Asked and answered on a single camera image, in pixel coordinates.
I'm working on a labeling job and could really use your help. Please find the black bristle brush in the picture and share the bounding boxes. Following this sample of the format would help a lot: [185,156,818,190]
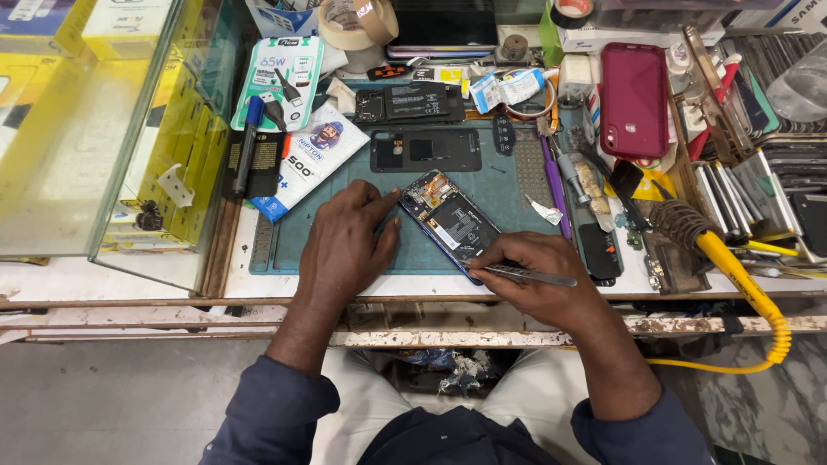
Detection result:
[567,126,653,232]

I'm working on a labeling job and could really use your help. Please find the black phone back cover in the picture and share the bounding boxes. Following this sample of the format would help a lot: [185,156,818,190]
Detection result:
[370,127,483,174]

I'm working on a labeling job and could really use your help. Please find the white blue holder box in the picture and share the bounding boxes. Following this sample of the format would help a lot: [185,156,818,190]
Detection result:
[245,0,322,37]

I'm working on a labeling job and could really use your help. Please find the white blue glue tube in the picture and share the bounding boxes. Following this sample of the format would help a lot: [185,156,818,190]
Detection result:
[469,67,559,115]

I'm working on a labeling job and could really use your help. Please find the green white cable package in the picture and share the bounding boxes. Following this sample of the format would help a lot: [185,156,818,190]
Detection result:
[230,36,325,133]

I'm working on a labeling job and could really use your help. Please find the person's dark blue shirt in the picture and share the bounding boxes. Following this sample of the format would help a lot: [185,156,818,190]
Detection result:
[198,354,717,465]

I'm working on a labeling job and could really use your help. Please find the cream masking tape roll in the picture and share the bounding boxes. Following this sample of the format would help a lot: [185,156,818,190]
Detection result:
[317,0,377,51]

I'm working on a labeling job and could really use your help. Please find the glass display case with boxes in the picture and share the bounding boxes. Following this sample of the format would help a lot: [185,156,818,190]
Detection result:
[0,0,241,295]

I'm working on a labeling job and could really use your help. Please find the crumpled plastic bag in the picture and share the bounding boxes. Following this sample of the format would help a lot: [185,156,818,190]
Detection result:
[399,349,501,396]

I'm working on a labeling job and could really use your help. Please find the white wipes packet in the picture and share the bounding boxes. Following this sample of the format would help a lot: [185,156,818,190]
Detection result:
[250,103,371,223]

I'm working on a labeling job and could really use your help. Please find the person's white trousers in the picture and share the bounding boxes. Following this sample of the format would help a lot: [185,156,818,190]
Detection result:
[311,349,598,465]

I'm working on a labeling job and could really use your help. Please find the blue black marker pen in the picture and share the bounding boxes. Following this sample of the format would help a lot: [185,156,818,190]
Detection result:
[231,96,266,198]

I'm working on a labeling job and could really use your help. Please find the person's right hand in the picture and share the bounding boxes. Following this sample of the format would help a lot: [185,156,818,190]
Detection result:
[468,232,599,331]

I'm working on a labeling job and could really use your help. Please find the coiled metal iron holder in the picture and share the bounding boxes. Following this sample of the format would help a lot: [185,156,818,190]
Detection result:
[649,198,719,251]

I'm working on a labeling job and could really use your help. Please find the black gold printed packet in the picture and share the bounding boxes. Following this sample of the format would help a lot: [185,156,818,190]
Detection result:
[221,131,286,200]

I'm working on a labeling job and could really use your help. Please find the black flat phone part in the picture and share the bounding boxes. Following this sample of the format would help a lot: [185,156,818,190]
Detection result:
[577,223,624,281]

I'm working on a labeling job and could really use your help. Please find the white cardboard box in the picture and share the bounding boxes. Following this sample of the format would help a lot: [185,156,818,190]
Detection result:
[557,23,727,54]

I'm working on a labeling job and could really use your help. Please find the person's left hand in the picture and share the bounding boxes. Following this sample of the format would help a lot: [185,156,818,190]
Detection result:
[301,180,403,302]

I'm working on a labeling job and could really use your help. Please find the black camera cover piece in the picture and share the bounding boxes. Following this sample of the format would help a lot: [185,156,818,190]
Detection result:
[491,114,517,158]

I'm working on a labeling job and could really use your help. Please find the crumpled foil scrap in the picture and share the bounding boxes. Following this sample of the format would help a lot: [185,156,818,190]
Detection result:
[524,193,565,227]

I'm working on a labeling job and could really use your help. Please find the rack of phone parts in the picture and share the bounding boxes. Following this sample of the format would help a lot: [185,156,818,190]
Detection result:
[694,32,827,259]

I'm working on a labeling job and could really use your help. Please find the yellow soldering iron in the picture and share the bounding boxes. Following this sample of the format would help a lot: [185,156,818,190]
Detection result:
[643,230,793,375]

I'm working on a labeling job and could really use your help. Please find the black orange small part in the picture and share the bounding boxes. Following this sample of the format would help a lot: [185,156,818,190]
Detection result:
[366,62,415,82]

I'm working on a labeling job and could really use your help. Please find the metal scraper tool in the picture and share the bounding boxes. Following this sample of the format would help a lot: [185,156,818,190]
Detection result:
[554,152,616,233]

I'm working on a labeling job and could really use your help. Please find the clear plastic bottle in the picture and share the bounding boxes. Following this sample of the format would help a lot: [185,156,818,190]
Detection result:
[765,37,827,124]

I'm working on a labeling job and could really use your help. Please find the purple pry tool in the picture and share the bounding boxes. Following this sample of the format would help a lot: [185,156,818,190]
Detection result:
[539,134,573,240]

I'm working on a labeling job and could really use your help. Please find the tan tape roll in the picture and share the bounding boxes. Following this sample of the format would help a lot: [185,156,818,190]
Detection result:
[354,0,400,47]

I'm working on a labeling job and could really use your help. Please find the teal repair mat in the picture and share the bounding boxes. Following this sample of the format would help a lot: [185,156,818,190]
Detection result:
[249,120,624,277]

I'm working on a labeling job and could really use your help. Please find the metal tweezers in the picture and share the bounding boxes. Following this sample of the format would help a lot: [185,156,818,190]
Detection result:
[461,260,578,288]

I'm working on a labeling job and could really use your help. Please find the phone in maroon case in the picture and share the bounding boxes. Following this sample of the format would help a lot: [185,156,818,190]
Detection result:
[600,42,671,160]

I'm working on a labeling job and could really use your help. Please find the black red tape roll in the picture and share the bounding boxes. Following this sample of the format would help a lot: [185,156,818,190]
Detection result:
[550,0,596,31]

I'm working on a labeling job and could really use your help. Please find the thin wire ring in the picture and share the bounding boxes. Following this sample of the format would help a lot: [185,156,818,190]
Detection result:
[503,67,559,121]

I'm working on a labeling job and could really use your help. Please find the round metal knob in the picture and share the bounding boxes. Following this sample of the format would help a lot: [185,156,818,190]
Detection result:
[500,34,531,63]

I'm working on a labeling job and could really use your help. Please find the black phone frame with battery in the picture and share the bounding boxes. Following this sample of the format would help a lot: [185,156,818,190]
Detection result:
[353,81,466,125]

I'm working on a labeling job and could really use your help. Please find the black tablet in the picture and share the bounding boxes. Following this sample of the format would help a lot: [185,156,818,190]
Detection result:
[386,0,500,60]

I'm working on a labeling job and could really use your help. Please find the blue smartphone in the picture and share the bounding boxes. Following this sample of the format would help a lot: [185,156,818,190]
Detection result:
[398,170,504,286]

